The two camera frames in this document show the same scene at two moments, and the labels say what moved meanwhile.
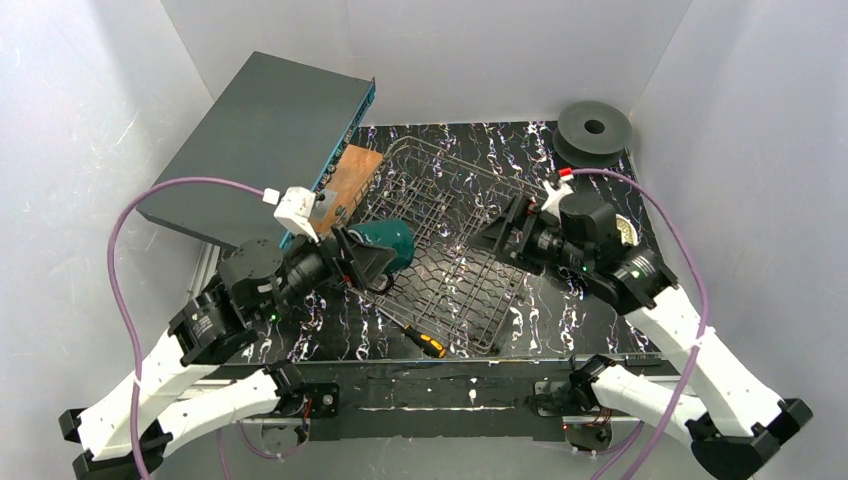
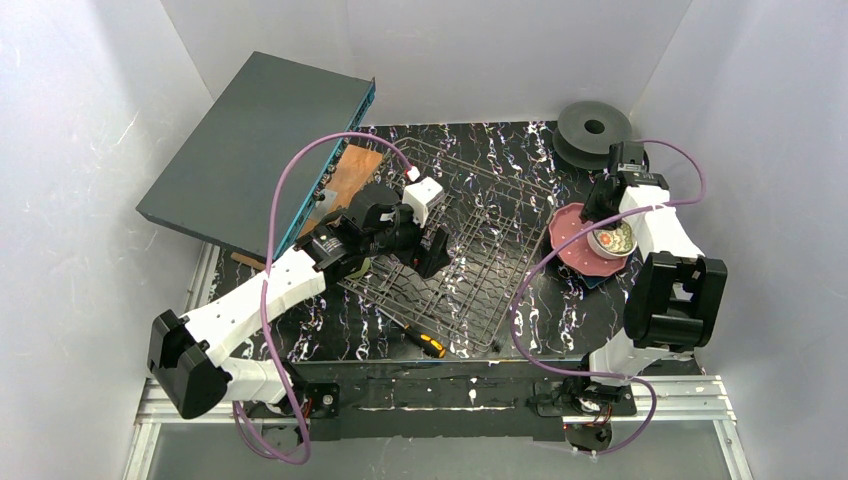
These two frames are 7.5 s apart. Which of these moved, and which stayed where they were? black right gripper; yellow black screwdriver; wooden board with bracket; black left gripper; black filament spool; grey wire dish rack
Moved: black right gripper; black left gripper
Stayed: yellow black screwdriver; grey wire dish rack; black filament spool; wooden board with bracket
